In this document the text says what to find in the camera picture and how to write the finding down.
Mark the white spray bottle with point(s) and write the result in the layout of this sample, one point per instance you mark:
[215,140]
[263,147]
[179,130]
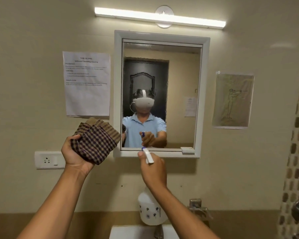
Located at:
[149,207]

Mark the white printed paper sheet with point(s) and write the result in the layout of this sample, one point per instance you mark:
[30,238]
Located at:
[87,84]

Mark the brown checkered cleaning cloth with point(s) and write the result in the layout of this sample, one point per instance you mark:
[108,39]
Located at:
[97,140]

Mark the white washbasin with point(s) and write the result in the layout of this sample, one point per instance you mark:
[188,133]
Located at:
[144,232]

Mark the white tube light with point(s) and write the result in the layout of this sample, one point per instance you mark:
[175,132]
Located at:
[159,17]

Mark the person's left thumb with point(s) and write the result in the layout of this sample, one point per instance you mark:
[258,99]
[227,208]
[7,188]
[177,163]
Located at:
[73,139]

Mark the person's left hand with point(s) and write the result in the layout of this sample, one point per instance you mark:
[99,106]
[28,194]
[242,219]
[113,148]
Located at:
[74,158]

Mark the person's left forearm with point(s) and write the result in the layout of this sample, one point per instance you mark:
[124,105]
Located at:
[54,204]

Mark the white framed wall mirror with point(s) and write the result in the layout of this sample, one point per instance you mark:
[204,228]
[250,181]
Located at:
[162,94]

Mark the person's right forearm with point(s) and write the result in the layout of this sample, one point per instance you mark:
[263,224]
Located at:
[184,214]

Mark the metal wall tap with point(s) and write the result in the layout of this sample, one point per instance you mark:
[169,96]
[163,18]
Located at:
[198,209]

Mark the person's right hand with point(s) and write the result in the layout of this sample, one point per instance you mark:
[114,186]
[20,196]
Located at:
[152,171]

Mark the laminated figure drawing sheet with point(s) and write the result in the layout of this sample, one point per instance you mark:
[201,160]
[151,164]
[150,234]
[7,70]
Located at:
[233,100]

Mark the white wall power socket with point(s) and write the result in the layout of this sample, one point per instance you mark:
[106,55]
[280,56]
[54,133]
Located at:
[48,160]

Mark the round white light mount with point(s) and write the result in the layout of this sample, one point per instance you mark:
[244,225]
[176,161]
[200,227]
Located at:
[165,16]

